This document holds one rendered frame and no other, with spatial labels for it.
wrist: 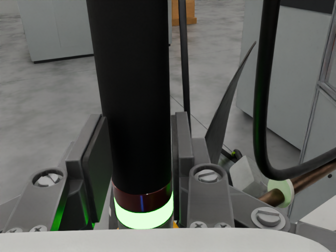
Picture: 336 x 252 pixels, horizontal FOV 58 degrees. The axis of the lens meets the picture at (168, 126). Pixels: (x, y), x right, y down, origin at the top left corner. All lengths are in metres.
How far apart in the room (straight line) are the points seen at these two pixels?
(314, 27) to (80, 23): 4.04
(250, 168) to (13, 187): 2.27
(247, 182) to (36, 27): 5.21
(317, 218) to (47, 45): 5.37
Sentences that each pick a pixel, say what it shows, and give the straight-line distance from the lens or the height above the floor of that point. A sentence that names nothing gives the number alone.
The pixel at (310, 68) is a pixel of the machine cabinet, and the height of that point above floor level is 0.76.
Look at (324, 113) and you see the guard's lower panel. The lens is 1.60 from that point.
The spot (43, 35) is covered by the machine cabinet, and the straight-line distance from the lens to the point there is 5.65.
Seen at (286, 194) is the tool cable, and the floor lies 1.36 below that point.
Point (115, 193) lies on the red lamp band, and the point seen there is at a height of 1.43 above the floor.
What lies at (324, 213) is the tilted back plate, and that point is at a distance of 0.59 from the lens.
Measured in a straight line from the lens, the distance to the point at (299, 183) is 0.31.
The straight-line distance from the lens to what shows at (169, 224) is 0.18.
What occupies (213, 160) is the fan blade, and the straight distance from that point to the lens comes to 0.50.
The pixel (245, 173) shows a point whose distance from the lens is 0.64.
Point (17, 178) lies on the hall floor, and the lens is 2.78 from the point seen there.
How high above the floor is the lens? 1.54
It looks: 29 degrees down
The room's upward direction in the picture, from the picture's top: 2 degrees counter-clockwise
